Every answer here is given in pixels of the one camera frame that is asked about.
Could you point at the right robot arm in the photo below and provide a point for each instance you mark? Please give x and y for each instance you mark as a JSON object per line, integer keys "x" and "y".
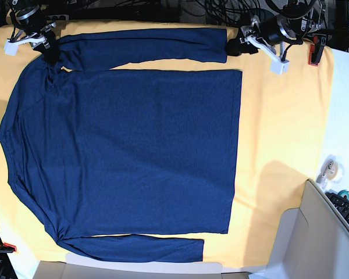
{"x": 19, "y": 5}

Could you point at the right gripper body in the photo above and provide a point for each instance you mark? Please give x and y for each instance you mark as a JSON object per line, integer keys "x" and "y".
{"x": 33, "y": 28}

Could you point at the navy blue long-sleeve shirt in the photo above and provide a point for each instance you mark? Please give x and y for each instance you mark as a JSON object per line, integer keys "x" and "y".
{"x": 119, "y": 165}

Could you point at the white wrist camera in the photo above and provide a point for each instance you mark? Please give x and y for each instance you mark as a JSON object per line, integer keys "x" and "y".
{"x": 279, "y": 67}
{"x": 11, "y": 46}

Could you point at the red black clamp top right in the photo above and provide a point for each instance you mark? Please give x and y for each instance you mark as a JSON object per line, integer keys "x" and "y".
{"x": 316, "y": 49}

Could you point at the black keyboard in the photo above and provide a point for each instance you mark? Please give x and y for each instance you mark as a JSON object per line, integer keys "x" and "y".
{"x": 340, "y": 203}

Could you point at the cardboard box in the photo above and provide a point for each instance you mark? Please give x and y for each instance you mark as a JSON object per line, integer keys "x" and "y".
{"x": 76, "y": 266}
{"x": 312, "y": 241}

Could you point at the cardboard box right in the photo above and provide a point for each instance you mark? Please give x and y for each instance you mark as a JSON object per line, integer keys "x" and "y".
{"x": 312, "y": 241}

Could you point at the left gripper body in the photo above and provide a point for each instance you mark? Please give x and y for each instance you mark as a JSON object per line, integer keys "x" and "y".
{"x": 266, "y": 34}

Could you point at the yellow table cloth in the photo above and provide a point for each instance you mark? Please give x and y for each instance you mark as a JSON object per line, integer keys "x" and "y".
{"x": 281, "y": 130}

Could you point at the cardboard box bottom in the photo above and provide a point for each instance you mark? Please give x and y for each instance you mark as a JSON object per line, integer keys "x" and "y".
{"x": 76, "y": 266}

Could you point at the red black clamp bottom left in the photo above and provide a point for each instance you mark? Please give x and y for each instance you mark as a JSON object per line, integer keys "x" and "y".
{"x": 7, "y": 248}

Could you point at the red black clamp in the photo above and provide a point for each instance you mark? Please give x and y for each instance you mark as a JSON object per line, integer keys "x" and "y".
{"x": 7, "y": 248}
{"x": 316, "y": 49}

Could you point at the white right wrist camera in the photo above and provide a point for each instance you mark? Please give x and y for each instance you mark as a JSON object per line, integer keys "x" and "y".
{"x": 11, "y": 46}

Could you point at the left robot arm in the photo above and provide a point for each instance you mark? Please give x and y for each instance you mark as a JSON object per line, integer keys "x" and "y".
{"x": 305, "y": 17}

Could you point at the green tape roll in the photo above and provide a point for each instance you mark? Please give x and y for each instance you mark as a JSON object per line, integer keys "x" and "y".
{"x": 344, "y": 194}

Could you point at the clear tape dispenser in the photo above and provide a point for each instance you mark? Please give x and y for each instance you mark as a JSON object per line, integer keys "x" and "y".
{"x": 332, "y": 170}

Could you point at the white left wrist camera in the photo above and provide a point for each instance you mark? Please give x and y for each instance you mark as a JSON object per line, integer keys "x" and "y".
{"x": 279, "y": 67}

